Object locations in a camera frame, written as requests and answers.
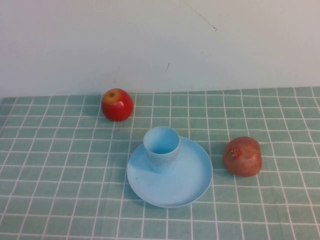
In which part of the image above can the light blue plastic cup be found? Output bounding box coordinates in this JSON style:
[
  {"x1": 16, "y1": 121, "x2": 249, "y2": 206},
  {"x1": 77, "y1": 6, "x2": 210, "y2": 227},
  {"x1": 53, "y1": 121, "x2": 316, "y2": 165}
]
[{"x1": 143, "y1": 126, "x2": 181, "y2": 175}]

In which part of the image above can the light blue round plate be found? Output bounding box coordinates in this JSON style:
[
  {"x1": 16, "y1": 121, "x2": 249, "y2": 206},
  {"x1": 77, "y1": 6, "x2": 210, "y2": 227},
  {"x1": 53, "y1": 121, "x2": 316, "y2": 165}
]
[{"x1": 126, "y1": 136, "x2": 214, "y2": 209}]

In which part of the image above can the shiny red yellow apple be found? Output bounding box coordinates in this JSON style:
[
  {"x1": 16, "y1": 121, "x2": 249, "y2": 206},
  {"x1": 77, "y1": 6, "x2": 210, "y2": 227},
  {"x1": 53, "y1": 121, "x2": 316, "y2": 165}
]
[{"x1": 101, "y1": 88, "x2": 135, "y2": 123}]

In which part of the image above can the green white checked tablecloth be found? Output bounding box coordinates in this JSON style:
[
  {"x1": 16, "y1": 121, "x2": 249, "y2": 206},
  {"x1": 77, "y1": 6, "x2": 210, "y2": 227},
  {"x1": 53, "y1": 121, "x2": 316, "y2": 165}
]
[{"x1": 0, "y1": 86, "x2": 320, "y2": 240}]

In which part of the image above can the dull red apple with sticker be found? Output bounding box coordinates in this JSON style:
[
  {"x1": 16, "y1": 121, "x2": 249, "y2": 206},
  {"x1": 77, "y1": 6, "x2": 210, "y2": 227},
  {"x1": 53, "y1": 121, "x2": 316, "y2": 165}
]
[{"x1": 222, "y1": 136, "x2": 263, "y2": 178}]

